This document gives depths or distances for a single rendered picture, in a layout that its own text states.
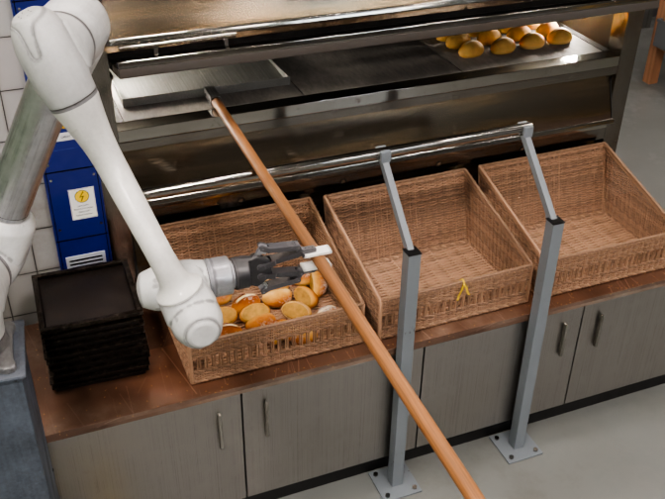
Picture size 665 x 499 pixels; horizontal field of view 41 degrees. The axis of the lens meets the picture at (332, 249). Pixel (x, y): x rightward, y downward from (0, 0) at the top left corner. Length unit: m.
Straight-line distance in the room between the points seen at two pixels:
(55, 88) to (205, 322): 0.53
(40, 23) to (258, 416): 1.44
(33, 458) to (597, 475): 1.92
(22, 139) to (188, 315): 0.55
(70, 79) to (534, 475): 2.16
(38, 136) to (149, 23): 0.70
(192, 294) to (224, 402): 0.90
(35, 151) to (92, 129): 0.27
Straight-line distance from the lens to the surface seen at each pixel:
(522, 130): 2.80
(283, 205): 2.24
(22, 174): 2.08
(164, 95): 2.89
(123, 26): 2.60
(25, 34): 1.76
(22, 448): 2.28
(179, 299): 1.80
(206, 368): 2.63
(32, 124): 2.01
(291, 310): 2.82
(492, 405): 3.18
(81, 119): 1.79
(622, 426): 3.52
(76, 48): 1.79
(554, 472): 3.28
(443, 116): 3.12
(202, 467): 2.82
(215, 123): 2.78
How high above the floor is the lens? 2.34
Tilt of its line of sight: 33 degrees down
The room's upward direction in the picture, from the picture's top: 1 degrees clockwise
